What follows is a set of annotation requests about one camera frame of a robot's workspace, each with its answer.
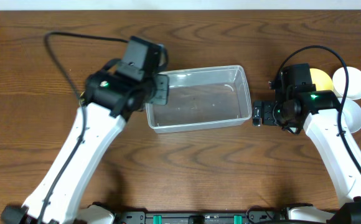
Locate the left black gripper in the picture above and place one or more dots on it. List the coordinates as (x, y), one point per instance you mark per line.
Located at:
(159, 89)

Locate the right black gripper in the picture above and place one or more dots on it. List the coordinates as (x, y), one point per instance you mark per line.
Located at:
(264, 112)

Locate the clear plastic container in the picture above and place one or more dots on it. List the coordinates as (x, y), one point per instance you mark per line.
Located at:
(202, 98)

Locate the yellow plastic bowl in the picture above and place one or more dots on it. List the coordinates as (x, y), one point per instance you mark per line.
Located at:
(321, 80)

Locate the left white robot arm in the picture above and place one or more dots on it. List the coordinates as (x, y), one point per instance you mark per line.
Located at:
(105, 107)

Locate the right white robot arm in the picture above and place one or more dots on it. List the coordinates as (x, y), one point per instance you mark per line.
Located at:
(319, 115)

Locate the white bowl lower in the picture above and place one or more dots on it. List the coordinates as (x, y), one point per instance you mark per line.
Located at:
(352, 114)

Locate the white bowl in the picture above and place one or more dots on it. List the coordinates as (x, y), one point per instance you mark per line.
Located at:
(354, 87)
(352, 114)

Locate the white bowl upper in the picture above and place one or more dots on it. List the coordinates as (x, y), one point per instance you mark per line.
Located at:
(354, 87)

